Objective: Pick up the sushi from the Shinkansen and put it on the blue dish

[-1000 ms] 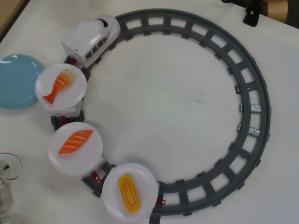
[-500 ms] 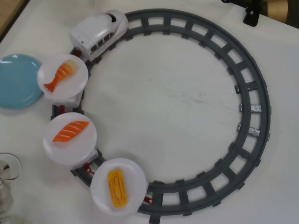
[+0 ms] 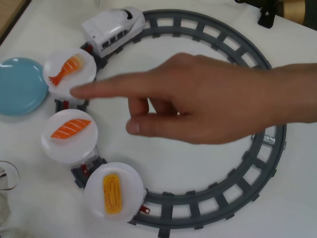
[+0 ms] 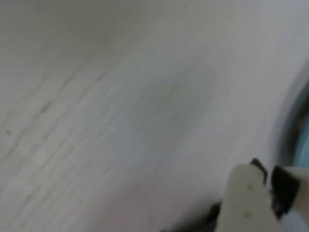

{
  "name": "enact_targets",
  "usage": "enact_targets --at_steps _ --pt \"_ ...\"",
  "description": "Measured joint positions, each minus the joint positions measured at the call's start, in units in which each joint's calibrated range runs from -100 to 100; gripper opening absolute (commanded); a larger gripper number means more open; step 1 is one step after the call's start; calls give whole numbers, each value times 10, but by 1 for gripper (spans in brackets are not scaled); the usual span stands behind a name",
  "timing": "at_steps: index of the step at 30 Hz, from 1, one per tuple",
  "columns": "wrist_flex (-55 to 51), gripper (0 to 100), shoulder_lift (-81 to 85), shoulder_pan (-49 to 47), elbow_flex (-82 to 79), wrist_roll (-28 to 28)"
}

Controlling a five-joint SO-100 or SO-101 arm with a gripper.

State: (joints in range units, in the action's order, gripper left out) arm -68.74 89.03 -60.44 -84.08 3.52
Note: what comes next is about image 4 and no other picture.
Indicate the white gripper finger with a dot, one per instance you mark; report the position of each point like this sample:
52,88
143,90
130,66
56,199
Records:
243,200

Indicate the white gripper finger with black pad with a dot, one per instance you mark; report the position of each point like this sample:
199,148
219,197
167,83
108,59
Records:
285,191

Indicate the blue round dish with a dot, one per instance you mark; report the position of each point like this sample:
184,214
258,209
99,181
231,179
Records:
304,145

